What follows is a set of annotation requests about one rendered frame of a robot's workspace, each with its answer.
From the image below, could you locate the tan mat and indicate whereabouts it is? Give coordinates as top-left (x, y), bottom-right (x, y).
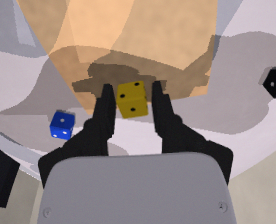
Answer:
top-left (16, 0), bottom-right (218, 115)

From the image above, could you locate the blue die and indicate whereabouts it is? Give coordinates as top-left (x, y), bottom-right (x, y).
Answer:
top-left (49, 112), bottom-right (75, 140)

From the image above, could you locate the yellow die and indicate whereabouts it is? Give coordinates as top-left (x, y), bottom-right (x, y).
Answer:
top-left (116, 81), bottom-right (148, 119)

